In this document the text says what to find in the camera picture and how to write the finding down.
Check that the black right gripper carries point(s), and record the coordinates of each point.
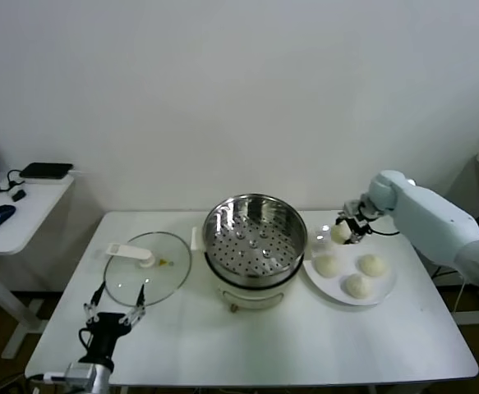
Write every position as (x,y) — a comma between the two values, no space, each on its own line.
(366,215)

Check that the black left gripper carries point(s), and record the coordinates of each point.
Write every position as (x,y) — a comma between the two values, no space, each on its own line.
(107,332)

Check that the white steamed baozi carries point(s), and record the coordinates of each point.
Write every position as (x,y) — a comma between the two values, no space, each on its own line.
(328,267)
(358,286)
(339,235)
(372,265)

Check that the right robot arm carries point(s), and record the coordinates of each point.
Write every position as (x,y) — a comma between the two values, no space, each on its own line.
(428,217)

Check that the steel steamer basket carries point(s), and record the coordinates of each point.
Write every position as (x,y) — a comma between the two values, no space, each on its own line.
(255,250)

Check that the glass pot lid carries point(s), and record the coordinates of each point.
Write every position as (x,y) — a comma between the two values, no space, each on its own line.
(140,254)

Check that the white plate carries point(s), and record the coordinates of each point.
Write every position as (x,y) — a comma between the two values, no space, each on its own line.
(380,289)

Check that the white side desk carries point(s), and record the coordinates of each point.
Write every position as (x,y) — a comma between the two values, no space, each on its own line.
(25,221)

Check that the white electric cooker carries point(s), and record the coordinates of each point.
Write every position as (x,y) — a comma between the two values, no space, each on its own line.
(251,297)

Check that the small black adapter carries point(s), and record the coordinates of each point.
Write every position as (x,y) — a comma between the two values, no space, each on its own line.
(19,195)

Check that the black flat box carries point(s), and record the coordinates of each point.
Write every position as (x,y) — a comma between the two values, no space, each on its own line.
(46,170)

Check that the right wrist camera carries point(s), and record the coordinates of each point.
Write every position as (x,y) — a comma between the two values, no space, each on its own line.
(352,206)

